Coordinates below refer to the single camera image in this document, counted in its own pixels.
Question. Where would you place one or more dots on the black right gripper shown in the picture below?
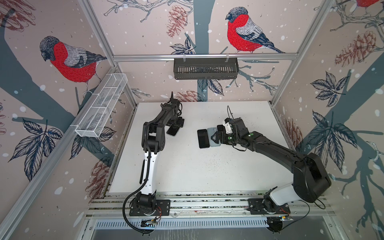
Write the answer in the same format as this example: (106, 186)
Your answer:
(223, 140)

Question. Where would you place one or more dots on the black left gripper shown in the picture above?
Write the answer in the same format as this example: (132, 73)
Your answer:
(180, 122)

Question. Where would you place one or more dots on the light blue case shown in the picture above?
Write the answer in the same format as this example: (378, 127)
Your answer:
(212, 134)

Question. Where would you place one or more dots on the bare black phone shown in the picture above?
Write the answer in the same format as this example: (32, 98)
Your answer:
(221, 129)
(203, 139)

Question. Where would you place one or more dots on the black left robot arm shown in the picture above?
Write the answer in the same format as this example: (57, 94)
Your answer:
(153, 142)

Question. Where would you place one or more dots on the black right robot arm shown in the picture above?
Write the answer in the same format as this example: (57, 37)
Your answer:
(310, 178)

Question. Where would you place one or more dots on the white mesh tray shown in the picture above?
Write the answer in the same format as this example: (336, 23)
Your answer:
(98, 114)

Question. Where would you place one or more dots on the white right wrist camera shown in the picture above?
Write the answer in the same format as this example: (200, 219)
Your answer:
(228, 127)

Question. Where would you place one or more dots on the black wire basket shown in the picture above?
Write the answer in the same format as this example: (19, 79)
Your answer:
(206, 68)

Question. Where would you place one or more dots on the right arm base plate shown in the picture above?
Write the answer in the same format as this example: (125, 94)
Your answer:
(261, 207)

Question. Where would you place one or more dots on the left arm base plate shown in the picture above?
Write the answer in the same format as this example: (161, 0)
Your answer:
(157, 208)

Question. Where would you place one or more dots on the aluminium mounting rail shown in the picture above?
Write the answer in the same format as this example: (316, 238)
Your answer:
(208, 205)

